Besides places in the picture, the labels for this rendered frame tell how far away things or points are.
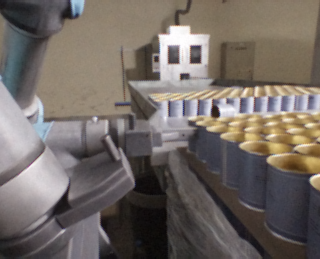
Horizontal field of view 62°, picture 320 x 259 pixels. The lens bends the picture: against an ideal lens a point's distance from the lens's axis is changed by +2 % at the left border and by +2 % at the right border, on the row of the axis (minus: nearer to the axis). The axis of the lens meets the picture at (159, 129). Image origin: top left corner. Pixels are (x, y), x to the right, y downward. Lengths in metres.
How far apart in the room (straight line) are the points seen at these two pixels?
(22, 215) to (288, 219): 0.25
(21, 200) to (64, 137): 0.30
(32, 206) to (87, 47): 6.99
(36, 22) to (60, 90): 6.73
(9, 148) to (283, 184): 0.26
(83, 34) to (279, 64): 5.40
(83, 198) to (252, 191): 0.23
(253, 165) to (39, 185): 0.25
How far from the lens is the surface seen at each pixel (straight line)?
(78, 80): 7.19
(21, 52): 0.63
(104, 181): 0.22
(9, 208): 0.23
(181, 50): 5.84
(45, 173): 0.23
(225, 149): 0.43
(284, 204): 0.32
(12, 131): 0.22
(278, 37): 8.47
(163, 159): 0.73
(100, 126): 0.52
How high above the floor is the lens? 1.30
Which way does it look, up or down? 13 degrees down
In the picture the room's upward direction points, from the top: 1 degrees counter-clockwise
